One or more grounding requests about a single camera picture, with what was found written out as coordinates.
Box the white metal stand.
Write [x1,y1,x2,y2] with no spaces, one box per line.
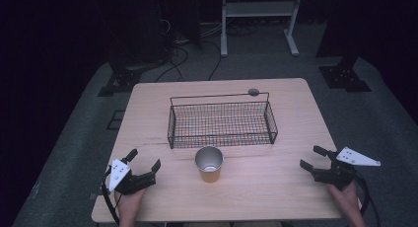
[220,0,304,58]

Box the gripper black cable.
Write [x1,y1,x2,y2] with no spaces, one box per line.
[353,169,383,227]
[101,166,121,226]

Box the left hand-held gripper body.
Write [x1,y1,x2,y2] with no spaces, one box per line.
[107,158,157,196]

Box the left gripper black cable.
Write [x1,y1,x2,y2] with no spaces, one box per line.
[101,166,121,226]

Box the person's left hand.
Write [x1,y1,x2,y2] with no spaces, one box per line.
[113,187,148,219]

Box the floor cable bundle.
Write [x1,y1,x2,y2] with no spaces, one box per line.
[226,23,260,38]

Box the orange metal cup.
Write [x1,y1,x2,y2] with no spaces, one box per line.
[194,146,225,185]

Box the black stand base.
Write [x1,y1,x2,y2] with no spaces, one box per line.
[317,52,373,93]
[97,52,166,98]

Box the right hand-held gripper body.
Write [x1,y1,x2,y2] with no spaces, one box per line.
[312,146,382,191]

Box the black wire basket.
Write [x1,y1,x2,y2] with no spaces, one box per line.
[167,91,279,150]

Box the black floor cable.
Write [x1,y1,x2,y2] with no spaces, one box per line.
[199,38,224,82]
[155,46,190,84]

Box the person's right hand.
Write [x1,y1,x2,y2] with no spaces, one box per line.
[326,181,363,215]

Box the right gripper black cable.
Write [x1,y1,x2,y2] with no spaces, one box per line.
[353,169,383,227]

